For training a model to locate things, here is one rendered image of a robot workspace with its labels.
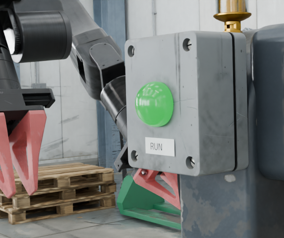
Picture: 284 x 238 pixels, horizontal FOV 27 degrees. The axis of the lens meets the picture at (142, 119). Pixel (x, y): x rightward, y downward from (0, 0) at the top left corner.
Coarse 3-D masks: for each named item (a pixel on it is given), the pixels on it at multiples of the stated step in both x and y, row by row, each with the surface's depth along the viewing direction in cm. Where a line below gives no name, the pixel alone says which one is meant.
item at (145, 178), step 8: (136, 168) 76; (136, 176) 76; (144, 176) 76; (152, 176) 76; (168, 176) 73; (176, 176) 73; (144, 184) 75; (152, 184) 75; (176, 184) 72; (160, 192) 74; (168, 192) 74; (176, 192) 72; (168, 200) 74; (176, 200) 73
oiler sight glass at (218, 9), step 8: (216, 0) 44; (224, 0) 44; (232, 0) 43; (240, 0) 43; (248, 0) 44; (216, 8) 44; (224, 8) 44; (232, 8) 43; (240, 8) 44; (248, 8) 44
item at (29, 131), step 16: (0, 96) 57; (16, 96) 58; (16, 112) 58; (32, 112) 58; (16, 128) 61; (32, 128) 58; (16, 144) 61; (32, 144) 58; (16, 160) 61; (32, 160) 58; (32, 176) 58; (32, 192) 58
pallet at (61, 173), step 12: (48, 168) 661; (60, 168) 663; (72, 168) 655; (84, 168) 652; (96, 168) 651; (108, 168) 646; (48, 180) 634; (60, 180) 605; (72, 180) 650; (108, 180) 636; (24, 192) 583
